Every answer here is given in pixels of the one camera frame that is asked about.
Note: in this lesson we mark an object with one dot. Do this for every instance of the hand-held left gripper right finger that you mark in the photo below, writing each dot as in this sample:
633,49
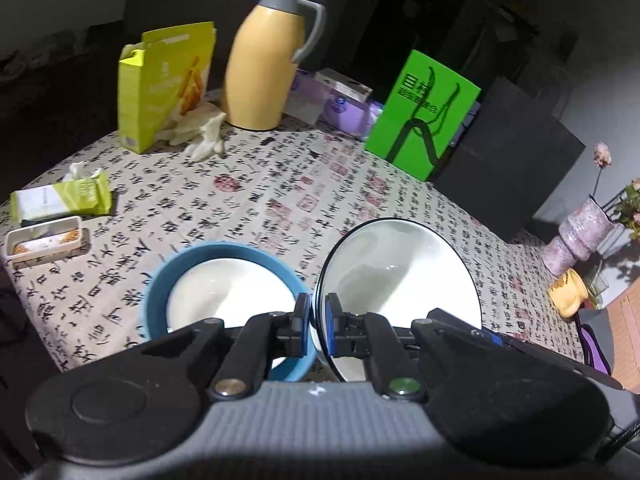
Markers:
331,327

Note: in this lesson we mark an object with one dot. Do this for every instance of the green paper bag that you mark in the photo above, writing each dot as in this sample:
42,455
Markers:
420,115

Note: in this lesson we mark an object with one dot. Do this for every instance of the purple tissue pack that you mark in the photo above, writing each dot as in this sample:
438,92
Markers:
307,97
350,112

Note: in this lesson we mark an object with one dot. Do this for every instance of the green tissue pack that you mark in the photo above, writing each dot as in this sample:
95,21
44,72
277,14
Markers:
65,200

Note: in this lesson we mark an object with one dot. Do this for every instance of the white bowl black rim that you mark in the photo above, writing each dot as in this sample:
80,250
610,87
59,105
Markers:
225,290
400,270

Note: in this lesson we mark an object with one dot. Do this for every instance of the small white tray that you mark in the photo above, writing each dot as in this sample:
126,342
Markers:
42,237

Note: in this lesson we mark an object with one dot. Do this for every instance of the dried pink roses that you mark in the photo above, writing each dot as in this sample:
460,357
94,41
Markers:
629,205

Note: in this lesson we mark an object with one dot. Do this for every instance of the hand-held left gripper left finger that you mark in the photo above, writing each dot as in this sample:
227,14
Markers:
301,325

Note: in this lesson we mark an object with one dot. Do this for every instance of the pink hard case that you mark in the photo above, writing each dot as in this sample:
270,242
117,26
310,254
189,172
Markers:
625,330

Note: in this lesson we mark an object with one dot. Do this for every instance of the white rubber gloves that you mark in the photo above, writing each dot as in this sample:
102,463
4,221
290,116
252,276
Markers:
200,132

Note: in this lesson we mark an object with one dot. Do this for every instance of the yellow thermos jug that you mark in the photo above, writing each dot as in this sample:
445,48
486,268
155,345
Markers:
265,70

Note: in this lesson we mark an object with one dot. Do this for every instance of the yellow-green snack box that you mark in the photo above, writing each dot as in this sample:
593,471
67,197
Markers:
160,90

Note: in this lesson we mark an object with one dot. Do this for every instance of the small white carton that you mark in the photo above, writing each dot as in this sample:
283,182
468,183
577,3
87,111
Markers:
345,85

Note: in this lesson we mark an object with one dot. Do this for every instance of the grey purple cloth bag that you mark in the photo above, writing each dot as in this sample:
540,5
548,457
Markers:
595,345

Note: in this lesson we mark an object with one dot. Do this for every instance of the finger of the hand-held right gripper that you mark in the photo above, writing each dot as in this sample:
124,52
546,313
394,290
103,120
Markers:
492,338

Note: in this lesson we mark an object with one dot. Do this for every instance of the clear drinking glass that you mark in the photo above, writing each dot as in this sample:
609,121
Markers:
597,285

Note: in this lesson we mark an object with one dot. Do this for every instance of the calligraphy printed tablecloth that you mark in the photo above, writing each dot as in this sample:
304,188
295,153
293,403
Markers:
250,200

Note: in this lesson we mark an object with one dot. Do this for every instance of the yellow mug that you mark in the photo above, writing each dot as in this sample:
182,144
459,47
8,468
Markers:
567,292

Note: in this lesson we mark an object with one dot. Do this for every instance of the purple glass vase with flowers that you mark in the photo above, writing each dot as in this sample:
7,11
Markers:
580,235

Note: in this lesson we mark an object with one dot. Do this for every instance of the blue bowl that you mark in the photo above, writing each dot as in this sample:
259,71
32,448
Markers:
157,290

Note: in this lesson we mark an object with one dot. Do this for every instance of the dark paper bag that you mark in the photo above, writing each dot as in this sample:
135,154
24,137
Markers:
510,160

